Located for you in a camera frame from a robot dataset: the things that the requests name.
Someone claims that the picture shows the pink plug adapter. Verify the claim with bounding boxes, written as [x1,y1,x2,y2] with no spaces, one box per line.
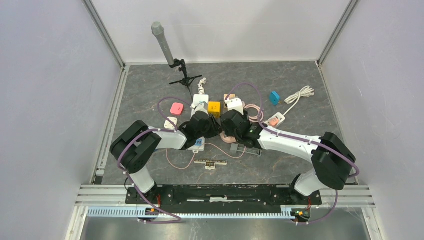
[170,102,184,116]

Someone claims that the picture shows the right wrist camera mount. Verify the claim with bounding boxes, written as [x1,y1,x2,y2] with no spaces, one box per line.
[224,97,244,115]

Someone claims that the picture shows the grey clamp tool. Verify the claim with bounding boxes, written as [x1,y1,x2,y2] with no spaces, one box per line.
[230,143,262,158]

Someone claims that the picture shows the pink coiled cord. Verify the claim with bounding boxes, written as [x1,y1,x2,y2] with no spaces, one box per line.
[243,103,265,124]

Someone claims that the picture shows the grey microphone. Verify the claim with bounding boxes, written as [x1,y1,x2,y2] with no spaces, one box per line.
[151,21,175,67]

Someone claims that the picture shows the white coiled power cord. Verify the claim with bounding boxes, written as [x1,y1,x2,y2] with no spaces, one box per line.
[281,85,315,117]

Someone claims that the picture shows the pink plug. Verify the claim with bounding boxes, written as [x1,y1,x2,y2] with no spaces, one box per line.
[267,117,280,128]

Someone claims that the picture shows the pink USB cable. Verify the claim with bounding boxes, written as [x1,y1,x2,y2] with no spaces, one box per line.
[165,143,248,170]

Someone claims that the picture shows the white plug adapter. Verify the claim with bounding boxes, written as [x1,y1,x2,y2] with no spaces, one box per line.
[163,116,178,130]

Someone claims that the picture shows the tan cube adapter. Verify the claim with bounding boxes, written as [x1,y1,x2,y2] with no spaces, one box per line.
[223,93,236,102]

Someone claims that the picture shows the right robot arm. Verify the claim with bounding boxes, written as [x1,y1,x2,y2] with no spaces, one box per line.
[220,110,356,204]

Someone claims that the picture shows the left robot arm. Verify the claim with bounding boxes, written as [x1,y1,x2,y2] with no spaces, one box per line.
[109,112,222,204]

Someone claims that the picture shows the pink round socket tower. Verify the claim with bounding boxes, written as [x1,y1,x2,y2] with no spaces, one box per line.
[220,132,237,144]

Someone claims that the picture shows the long white power strip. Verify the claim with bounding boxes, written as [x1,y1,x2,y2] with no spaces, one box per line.
[188,94,209,154]

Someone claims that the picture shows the small white USB power strip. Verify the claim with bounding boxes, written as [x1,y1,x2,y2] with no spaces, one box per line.
[264,112,286,128]

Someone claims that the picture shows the black microphone tripod stand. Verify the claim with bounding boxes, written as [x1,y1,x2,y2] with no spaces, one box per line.
[169,58,202,98]

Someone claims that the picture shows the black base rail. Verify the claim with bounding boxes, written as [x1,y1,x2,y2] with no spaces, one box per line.
[144,184,322,215]

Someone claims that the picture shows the light blue cube adapter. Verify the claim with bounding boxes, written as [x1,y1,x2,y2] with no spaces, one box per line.
[268,91,281,106]

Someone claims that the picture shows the yellow cube adapter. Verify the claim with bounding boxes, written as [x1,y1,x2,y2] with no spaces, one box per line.
[207,101,221,119]

